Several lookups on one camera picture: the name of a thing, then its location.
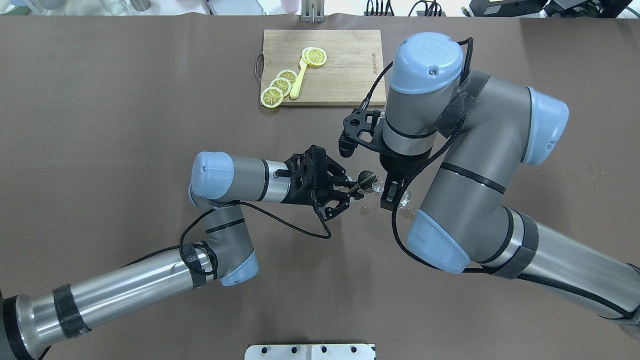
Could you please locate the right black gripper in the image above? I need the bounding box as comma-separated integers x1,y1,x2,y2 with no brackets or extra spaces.
379,150,432,210

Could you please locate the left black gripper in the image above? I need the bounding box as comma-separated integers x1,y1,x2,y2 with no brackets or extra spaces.
282,145,364,221

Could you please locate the small clear glass cup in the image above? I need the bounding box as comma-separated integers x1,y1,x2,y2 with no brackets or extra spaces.
372,177,412,211

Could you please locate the steel jigger measuring cup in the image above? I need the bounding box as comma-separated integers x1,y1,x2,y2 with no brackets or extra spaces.
349,170,383,194

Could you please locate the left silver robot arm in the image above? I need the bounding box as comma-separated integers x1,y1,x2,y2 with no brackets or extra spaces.
1,145,365,360

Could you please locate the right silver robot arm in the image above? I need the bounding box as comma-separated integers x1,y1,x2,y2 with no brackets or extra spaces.
382,32,640,339

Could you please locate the pink plastic cup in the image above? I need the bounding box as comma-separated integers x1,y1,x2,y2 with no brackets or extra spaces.
279,0,301,14

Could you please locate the yellow plastic spoon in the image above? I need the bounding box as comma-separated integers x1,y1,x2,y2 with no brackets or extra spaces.
289,55,308,100

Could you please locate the lemon slice far end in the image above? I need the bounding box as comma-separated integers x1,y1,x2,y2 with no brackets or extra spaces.
259,86,285,109

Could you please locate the lemon slice middle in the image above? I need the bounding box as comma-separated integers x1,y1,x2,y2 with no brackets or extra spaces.
270,77,293,98

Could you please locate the lemon slice near spoon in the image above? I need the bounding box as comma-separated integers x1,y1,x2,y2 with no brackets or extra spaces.
276,69,298,85

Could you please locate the bamboo cutting board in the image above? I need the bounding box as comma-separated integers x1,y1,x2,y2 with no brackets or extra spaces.
260,29,386,108

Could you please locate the lemon slice on spoon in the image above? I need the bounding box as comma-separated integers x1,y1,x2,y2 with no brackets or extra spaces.
301,47,328,67

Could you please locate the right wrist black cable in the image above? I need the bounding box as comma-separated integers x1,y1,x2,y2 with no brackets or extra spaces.
360,37,636,321

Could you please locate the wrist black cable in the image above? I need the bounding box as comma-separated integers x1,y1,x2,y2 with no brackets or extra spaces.
177,200,333,278
360,37,636,321

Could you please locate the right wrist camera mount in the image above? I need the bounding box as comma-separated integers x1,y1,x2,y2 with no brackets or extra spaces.
338,108,389,158

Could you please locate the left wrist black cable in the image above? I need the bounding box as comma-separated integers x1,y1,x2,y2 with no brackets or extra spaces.
177,200,333,278

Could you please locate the white pedestal column base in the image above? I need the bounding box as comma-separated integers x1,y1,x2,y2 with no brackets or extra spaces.
244,343,377,360

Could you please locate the aluminium frame post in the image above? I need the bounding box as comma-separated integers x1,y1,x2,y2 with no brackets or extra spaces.
301,0,326,24

